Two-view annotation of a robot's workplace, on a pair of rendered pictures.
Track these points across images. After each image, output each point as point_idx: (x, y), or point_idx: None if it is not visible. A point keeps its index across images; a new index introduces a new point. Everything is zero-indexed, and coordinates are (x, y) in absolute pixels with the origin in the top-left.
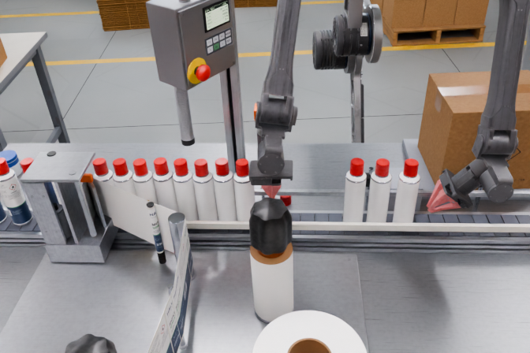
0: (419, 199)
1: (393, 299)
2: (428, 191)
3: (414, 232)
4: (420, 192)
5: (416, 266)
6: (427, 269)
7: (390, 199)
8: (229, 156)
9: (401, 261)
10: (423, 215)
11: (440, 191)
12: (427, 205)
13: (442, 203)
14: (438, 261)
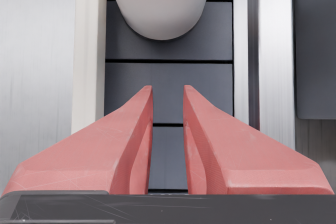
0: (331, 106)
1: None
2: (279, 100)
3: (114, 44)
4: (258, 35)
5: (29, 58)
6: (18, 92)
7: None
8: None
9: (54, 12)
10: (221, 103)
11: (116, 156)
12: (184, 91)
13: (188, 189)
14: (49, 135)
